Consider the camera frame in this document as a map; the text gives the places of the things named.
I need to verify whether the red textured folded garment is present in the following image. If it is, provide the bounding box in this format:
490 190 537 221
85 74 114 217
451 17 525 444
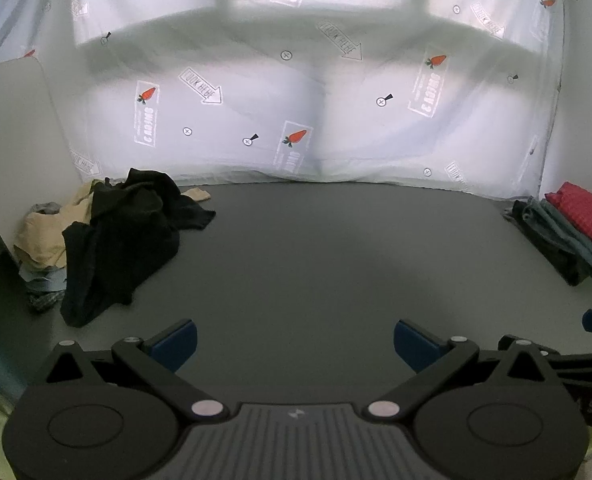
545 181 592 251

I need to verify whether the black garment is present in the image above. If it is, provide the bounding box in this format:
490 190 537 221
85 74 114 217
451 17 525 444
60 207 181 329

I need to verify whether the grey plaid cloth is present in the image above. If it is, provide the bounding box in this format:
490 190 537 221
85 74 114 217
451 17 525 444
26 290 65 315

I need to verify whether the light blue garment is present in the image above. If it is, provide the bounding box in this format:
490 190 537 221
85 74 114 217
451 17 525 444
18 261 69 295

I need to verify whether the dark grey folded garment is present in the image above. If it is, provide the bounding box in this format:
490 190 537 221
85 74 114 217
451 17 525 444
502 200 592 287

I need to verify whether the beige garment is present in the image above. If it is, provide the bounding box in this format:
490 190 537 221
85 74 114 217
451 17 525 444
14 178 211 268

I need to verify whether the dark navy garment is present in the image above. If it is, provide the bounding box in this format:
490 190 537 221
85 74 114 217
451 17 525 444
92 167 217 233

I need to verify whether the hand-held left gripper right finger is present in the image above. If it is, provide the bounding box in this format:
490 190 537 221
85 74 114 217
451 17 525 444
366 319 564 418

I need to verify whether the teal folded garment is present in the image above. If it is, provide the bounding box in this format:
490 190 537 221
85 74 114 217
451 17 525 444
521 199 592 279

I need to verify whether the carrot printed white curtain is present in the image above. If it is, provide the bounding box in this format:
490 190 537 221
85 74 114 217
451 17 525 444
0 0 573 207

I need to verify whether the white foam board panel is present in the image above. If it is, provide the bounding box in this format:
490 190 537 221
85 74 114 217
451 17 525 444
0 55 84 281

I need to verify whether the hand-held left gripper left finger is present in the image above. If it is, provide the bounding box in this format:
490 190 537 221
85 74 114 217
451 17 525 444
30 318 229 423

